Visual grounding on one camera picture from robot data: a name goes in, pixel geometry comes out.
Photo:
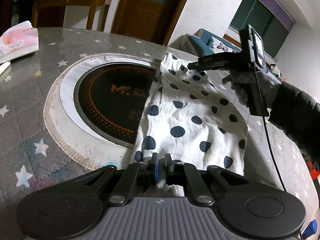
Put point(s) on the brown wooden door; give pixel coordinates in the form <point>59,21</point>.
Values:
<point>150,12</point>

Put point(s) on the red object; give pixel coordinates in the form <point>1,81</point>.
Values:
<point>313,168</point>

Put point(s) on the white navy polka dot garment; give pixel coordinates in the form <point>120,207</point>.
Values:
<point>190,110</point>

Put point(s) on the white butterfly print pillow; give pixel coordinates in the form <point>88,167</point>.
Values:
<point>221,46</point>

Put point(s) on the blue plastic object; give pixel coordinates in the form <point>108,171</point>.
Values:
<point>308,228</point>

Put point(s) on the dark glass window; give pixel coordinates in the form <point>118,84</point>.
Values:
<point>265,22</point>

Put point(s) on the round black induction cooktop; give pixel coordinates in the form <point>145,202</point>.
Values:
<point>100,105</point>

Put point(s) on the small white black toy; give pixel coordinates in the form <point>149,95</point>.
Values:
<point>275,69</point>

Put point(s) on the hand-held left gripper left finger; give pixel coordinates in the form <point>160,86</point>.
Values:
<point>156,170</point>

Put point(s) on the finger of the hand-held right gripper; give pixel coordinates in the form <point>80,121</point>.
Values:
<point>212,62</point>

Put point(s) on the person's right forearm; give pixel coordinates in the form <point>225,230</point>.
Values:
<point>297,112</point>

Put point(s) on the person's right hand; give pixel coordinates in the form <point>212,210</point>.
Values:
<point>237,87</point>

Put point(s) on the wooden side table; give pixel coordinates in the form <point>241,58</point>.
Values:
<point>75,0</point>

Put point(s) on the blue sofa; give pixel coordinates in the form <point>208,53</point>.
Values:
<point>200,42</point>

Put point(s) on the pink white tissue pack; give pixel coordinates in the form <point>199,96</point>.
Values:
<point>20,42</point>

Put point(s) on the dark wooden cabinet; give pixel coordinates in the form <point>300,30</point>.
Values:
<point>7,5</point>

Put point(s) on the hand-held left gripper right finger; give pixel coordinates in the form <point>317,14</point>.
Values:
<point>167,170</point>

